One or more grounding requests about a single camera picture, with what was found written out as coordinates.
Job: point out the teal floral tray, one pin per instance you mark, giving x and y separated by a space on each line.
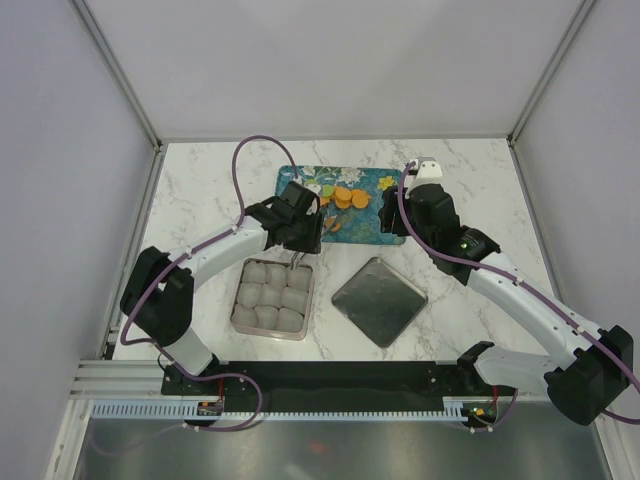
358 226

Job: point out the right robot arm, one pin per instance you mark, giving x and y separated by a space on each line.
584 368

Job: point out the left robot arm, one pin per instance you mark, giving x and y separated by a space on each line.
158 298

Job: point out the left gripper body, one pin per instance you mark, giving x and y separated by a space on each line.
306 235

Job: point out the green cookie right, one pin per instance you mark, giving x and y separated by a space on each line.
327 191

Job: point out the metal tongs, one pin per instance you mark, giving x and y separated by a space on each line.
295 260

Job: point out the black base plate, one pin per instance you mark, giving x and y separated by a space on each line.
359 386

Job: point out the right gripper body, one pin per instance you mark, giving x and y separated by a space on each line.
392 205

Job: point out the square metal tin lid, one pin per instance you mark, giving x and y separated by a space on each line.
379 301

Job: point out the orange cookie stack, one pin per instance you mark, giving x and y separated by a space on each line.
345 198

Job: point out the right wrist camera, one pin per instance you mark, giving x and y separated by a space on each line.
425 170

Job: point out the square cookie tin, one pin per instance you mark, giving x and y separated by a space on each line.
273 300

